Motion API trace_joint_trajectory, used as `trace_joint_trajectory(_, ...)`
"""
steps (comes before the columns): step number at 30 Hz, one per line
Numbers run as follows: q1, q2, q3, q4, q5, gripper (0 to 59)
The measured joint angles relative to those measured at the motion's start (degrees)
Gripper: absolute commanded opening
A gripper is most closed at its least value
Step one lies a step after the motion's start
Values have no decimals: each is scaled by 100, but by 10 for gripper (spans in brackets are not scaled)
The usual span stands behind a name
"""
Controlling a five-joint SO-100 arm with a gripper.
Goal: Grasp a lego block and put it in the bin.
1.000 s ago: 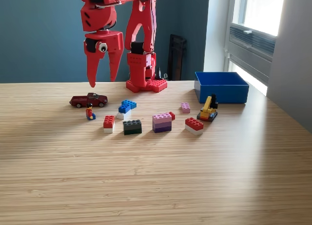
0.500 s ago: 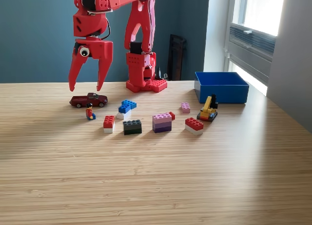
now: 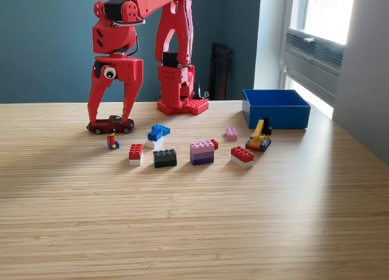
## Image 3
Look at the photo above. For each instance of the yellow toy digger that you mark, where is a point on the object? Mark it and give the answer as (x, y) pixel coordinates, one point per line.
(258, 138)

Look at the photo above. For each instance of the white framed window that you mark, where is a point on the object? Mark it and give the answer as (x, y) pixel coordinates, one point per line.
(328, 12)

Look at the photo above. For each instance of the grey louvred window vent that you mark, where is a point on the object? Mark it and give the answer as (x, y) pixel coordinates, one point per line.
(322, 50)

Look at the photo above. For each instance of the blue plastic bin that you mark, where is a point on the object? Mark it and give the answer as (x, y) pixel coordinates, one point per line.
(288, 117)

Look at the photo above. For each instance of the pink and purple brick stack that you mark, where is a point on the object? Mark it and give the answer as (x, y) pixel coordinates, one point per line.
(202, 154)

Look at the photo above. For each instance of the toy figure red torso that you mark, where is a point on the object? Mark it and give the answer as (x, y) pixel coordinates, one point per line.
(112, 139)

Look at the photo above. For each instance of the dark wooden chair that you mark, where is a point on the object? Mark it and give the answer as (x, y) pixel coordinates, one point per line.
(222, 73)

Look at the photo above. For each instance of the small pink brick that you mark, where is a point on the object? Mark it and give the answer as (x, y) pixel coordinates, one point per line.
(231, 134)

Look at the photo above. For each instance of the blue and white brick stack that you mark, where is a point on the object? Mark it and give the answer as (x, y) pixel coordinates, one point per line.
(158, 132)

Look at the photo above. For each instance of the red and white brick stack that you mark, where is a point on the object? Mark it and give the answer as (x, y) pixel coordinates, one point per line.
(135, 152)
(242, 157)

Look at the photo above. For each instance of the dark red toy car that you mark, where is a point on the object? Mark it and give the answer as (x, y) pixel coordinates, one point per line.
(109, 125)

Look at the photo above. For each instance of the black brick stack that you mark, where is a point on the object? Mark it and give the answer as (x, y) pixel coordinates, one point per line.
(165, 158)

